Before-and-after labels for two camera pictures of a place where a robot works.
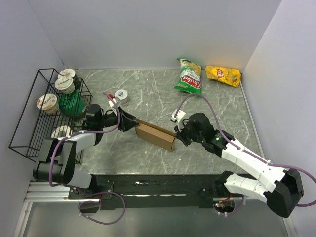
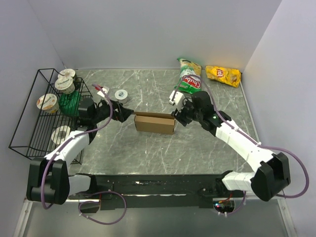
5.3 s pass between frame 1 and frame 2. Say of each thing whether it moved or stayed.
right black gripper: moved
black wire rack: stayed
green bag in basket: stayed
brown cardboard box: moved
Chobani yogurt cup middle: stayed
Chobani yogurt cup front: stayed
